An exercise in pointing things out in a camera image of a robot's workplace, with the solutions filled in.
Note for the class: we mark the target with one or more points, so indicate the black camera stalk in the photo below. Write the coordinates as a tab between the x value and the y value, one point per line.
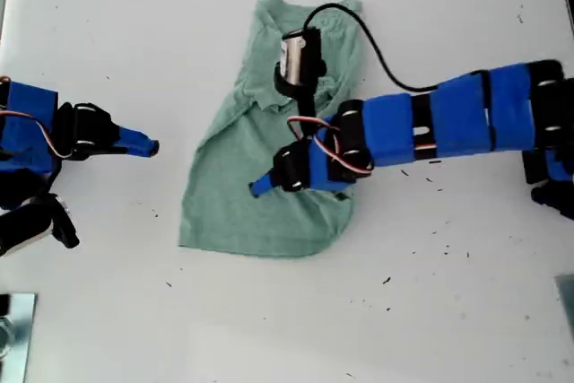
306	109
53	176

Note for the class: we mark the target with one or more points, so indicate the green t shirt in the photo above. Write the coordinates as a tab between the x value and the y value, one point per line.
233	203

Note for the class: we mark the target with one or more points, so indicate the black silver camera box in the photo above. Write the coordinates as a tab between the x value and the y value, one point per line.
293	60
27	221

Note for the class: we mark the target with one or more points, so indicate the black clamp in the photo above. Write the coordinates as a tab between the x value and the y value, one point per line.
4	304

